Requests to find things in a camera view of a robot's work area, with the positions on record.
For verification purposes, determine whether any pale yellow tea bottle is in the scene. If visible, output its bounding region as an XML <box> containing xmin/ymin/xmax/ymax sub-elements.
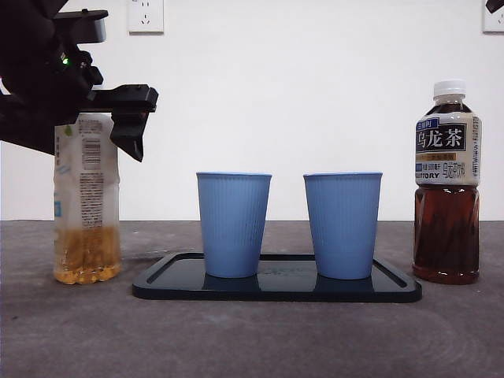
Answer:
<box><xmin>53</xmin><ymin>112</ymin><xmax>122</xmax><ymax>285</ymax></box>

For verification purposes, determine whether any dark oolong tea bottle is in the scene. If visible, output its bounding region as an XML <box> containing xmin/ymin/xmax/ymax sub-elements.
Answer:
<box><xmin>411</xmin><ymin>79</ymin><xmax>484</xmax><ymax>286</ymax></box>

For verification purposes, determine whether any blue ribbed cup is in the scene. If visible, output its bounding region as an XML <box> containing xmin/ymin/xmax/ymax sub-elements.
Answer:
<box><xmin>195</xmin><ymin>171</ymin><xmax>273</xmax><ymax>280</ymax></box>
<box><xmin>302</xmin><ymin>170</ymin><xmax>384</xmax><ymax>281</ymax></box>

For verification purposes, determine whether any dark blue rectangular tray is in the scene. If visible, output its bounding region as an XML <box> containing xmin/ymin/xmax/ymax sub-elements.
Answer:
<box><xmin>131</xmin><ymin>252</ymin><xmax>423</xmax><ymax>304</ymax></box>

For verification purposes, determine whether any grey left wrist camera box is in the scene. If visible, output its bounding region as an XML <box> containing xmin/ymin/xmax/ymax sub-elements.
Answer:
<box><xmin>53</xmin><ymin>9</ymin><xmax>108</xmax><ymax>44</ymax></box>

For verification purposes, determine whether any white wall socket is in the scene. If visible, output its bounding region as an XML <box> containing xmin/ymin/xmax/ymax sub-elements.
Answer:
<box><xmin>126</xmin><ymin>0</ymin><xmax>165</xmax><ymax>34</ymax></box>
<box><xmin>482</xmin><ymin>0</ymin><xmax>504</xmax><ymax>34</ymax></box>

